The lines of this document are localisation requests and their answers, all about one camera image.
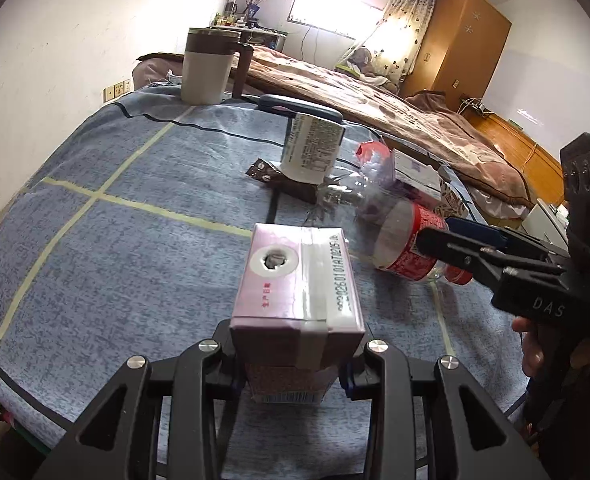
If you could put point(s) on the window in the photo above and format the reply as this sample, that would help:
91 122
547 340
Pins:
325 10

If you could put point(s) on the wooden bed footboard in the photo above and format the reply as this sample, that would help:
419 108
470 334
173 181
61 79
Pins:
515 160

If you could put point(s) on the person's right hand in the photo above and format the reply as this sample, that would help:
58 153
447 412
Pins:
529 352

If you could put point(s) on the cluttered desk shelf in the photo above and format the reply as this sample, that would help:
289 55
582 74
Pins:
255 35

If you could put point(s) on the white carton with blue cap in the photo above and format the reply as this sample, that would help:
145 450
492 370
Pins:
310 147

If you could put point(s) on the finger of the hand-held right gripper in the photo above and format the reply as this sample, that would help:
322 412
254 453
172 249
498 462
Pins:
480 232
455 252

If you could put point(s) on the wall socket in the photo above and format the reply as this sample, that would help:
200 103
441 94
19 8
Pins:
116 91

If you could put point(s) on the pink milk carton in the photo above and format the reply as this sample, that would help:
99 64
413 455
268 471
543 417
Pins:
295 280

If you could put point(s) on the wooden wardrobe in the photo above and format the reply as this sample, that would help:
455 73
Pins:
455 45

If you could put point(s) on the brown snack wrapper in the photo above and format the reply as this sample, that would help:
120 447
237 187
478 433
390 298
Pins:
295 190

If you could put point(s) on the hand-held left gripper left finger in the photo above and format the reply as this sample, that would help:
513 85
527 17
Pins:
200 360

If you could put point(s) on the bed with brown blanket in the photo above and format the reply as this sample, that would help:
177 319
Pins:
375 105

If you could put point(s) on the dark blue glasses case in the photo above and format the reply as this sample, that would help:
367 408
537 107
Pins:
295 105

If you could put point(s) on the clear bottle with red label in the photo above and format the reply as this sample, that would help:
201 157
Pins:
410 247

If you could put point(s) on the clear cup with red rim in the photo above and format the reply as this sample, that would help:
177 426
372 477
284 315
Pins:
375 157

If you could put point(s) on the brown stuffed toy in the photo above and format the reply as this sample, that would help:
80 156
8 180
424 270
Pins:
362 60

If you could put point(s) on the patterned curtain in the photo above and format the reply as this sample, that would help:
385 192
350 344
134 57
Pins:
405 25

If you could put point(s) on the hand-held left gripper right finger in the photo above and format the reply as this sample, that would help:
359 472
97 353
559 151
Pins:
377 365

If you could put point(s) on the small white purple box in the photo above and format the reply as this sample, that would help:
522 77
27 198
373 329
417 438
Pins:
415 170

